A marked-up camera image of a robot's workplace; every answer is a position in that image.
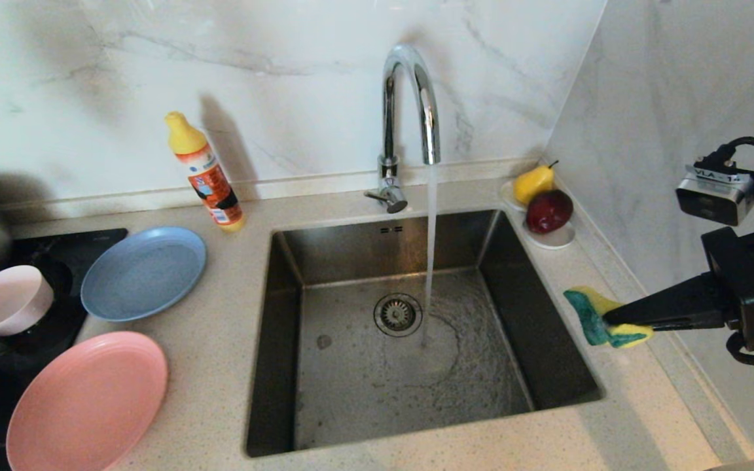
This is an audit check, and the yellow green sponge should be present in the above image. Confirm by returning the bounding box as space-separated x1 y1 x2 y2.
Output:
563 286 655 349

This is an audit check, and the chrome gooseneck faucet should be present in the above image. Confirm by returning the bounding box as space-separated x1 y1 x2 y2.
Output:
364 44 442 215

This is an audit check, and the yellow orange dish soap bottle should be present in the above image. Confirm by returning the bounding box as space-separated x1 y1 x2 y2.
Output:
165 111 245 233

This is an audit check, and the pink bowl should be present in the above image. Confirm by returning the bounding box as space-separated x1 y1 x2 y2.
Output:
0 265 55 337

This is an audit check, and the round metal sink strainer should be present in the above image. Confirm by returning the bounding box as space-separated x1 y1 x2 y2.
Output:
373 292 423 338

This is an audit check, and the stainless steel sink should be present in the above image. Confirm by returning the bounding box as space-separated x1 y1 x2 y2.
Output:
245 208 607 459

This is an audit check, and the small white fruit dish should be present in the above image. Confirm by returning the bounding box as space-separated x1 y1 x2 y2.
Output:
499 180 577 250

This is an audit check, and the dark red apple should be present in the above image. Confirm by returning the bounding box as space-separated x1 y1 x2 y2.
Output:
526 190 575 235

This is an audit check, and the yellow pear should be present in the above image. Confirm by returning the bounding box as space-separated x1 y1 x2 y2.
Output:
513 161 558 207

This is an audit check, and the blue grey plate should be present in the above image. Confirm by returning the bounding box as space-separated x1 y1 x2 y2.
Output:
81 226 207 322

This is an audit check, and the black induction cooktop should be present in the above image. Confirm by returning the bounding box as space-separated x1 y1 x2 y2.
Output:
0 228 129 471

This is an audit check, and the pink plate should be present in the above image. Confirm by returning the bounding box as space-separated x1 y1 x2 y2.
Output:
6 331 169 471

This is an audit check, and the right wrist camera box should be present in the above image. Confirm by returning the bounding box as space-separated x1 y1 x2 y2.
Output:
675 164 754 226

